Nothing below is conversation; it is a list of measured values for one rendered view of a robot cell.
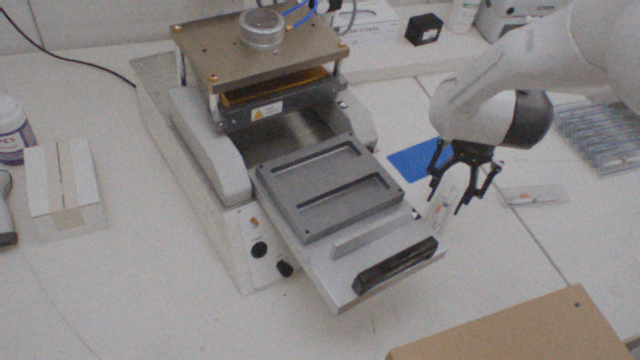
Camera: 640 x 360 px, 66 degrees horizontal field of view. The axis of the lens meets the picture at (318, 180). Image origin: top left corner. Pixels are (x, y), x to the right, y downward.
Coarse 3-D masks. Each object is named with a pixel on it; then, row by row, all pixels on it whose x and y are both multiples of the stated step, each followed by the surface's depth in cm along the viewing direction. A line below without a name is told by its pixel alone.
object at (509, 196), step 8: (552, 184) 122; (560, 184) 122; (504, 192) 118; (512, 192) 119; (520, 192) 119; (528, 192) 119; (536, 192) 120; (544, 192) 120; (552, 192) 120; (560, 192) 121; (504, 200) 117; (512, 200) 117; (520, 200) 117; (528, 200) 118; (536, 200) 118; (544, 200) 118; (552, 200) 119; (560, 200) 119; (568, 200) 119
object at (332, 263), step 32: (256, 192) 85; (288, 224) 80; (352, 224) 81; (384, 224) 78; (416, 224) 83; (320, 256) 77; (352, 256) 77; (384, 256) 78; (320, 288) 75; (352, 288) 74; (384, 288) 77
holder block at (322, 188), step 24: (336, 144) 90; (360, 144) 90; (264, 168) 84; (288, 168) 86; (312, 168) 87; (336, 168) 86; (360, 168) 86; (384, 168) 87; (288, 192) 81; (312, 192) 82; (336, 192) 84; (360, 192) 85; (384, 192) 84; (288, 216) 79; (312, 216) 80; (336, 216) 79; (360, 216) 81; (312, 240) 77
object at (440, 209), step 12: (444, 180) 113; (456, 180) 114; (444, 192) 111; (456, 192) 112; (432, 204) 108; (444, 204) 109; (456, 204) 109; (432, 216) 106; (444, 216) 107; (432, 228) 104; (444, 228) 105
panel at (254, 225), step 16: (240, 208) 86; (256, 208) 88; (240, 224) 88; (256, 224) 87; (272, 224) 91; (256, 240) 91; (272, 240) 93; (272, 256) 94; (288, 256) 96; (256, 272) 93; (272, 272) 95; (256, 288) 95
